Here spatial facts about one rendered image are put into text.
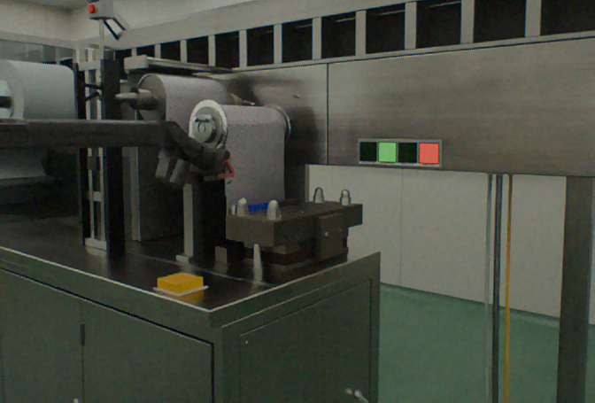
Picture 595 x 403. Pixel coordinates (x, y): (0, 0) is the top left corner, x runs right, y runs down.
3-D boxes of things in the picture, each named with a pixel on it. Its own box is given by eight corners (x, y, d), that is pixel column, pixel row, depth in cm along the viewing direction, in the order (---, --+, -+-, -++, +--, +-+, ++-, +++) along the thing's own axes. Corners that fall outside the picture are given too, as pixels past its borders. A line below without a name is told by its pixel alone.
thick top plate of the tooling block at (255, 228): (225, 238, 133) (225, 215, 133) (318, 219, 165) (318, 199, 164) (274, 247, 123) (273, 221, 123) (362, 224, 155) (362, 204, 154)
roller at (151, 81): (137, 123, 160) (136, 76, 159) (200, 124, 180) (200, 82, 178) (166, 123, 151) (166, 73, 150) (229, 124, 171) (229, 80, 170)
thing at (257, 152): (225, 196, 138) (224, 125, 136) (282, 188, 156) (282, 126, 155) (226, 196, 138) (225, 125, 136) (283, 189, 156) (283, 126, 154)
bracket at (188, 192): (174, 259, 141) (172, 144, 138) (193, 255, 146) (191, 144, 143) (187, 262, 138) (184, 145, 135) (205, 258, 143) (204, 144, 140)
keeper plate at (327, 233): (315, 259, 137) (315, 217, 136) (336, 252, 145) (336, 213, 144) (322, 260, 135) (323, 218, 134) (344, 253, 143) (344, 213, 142)
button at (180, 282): (157, 289, 114) (157, 278, 114) (182, 282, 120) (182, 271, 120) (178, 295, 110) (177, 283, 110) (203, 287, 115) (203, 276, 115)
